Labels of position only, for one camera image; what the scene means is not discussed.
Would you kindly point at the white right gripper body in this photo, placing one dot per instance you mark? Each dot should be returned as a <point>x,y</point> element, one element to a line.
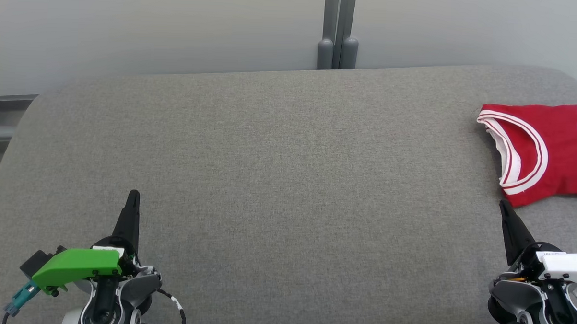
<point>563,262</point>

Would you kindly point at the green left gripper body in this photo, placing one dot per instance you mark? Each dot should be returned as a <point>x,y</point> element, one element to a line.
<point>73,265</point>

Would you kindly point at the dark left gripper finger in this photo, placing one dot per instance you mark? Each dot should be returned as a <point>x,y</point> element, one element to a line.
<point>129,219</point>

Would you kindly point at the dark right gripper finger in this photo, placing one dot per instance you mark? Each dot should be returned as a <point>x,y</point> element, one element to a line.
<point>514,232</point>

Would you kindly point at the red jersey with striped trim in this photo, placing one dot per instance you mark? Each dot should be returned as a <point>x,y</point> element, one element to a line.
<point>562,147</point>

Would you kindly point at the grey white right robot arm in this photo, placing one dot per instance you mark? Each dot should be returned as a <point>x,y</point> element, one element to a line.
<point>542,310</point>

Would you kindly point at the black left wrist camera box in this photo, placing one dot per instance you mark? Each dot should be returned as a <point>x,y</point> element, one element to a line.
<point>35,263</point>

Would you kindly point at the grey double partition post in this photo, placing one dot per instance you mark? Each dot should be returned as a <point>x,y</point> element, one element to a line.
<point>338,29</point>

